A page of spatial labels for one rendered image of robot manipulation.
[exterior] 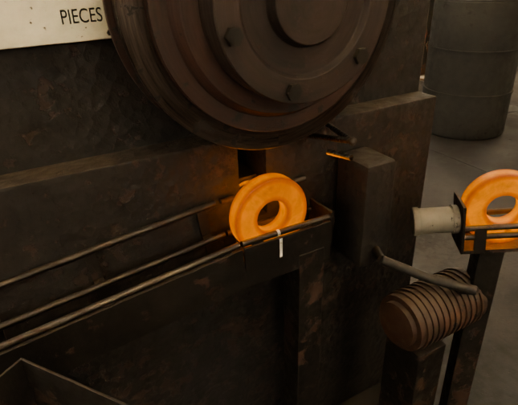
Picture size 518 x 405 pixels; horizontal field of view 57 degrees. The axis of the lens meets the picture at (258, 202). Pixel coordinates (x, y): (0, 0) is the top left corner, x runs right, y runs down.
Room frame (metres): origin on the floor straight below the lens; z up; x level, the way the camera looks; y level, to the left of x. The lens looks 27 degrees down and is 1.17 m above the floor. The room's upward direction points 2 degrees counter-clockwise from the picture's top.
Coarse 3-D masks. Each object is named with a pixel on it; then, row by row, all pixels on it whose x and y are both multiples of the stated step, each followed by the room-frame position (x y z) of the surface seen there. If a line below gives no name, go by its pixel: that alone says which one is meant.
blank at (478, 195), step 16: (480, 176) 0.87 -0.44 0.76; (496, 176) 0.84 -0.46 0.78; (512, 176) 0.83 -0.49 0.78; (464, 192) 0.87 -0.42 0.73; (480, 192) 0.84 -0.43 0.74; (496, 192) 0.84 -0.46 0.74; (512, 192) 0.83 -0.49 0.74; (480, 208) 0.84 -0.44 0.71; (480, 224) 0.84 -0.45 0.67; (496, 240) 0.83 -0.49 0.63
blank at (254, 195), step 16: (272, 176) 0.79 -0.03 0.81; (240, 192) 0.78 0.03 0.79; (256, 192) 0.76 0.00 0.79; (272, 192) 0.78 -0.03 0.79; (288, 192) 0.80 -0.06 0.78; (240, 208) 0.75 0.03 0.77; (256, 208) 0.76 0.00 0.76; (288, 208) 0.80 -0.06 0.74; (304, 208) 0.81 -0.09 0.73; (240, 224) 0.75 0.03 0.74; (256, 224) 0.76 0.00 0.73; (272, 224) 0.80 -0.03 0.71; (288, 224) 0.80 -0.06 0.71; (240, 240) 0.75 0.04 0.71
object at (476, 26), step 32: (448, 0) 3.24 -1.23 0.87; (480, 0) 3.10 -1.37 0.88; (512, 0) 3.08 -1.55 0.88; (448, 32) 3.20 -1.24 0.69; (480, 32) 3.08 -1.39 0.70; (512, 32) 3.08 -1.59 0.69; (448, 64) 3.17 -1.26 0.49; (480, 64) 3.07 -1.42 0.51; (512, 64) 3.11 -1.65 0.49; (448, 96) 3.14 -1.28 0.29; (480, 96) 3.06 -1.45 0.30; (448, 128) 3.12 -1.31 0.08; (480, 128) 3.06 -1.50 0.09
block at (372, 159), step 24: (360, 168) 0.87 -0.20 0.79; (384, 168) 0.87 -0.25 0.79; (336, 192) 0.93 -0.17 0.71; (360, 192) 0.86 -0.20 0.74; (384, 192) 0.87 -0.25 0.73; (336, 216) 0.92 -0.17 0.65; (360, 216) 0.86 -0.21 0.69; (384, 216) 0.87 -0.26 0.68; (336, 240) 0.92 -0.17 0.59; (360, 240) 0.85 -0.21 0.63; (384, 240) 0.88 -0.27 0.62; (360, 264) 0.85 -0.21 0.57
